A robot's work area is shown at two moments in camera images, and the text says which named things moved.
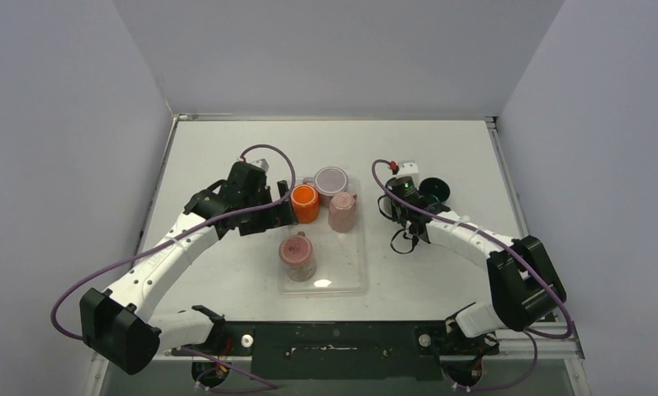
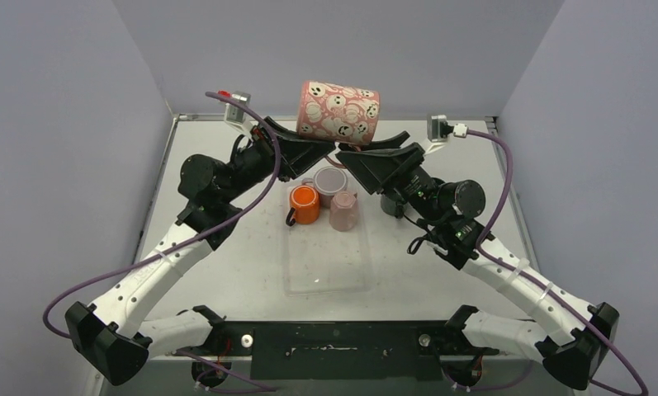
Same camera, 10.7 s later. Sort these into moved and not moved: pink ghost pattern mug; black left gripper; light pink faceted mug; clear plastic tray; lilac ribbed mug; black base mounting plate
Moved: black left gripper; pink ghost pattern mug
Not moved: black base mounting plate; lilac ribbed mug; clear plastic tray; light pink faceted mug
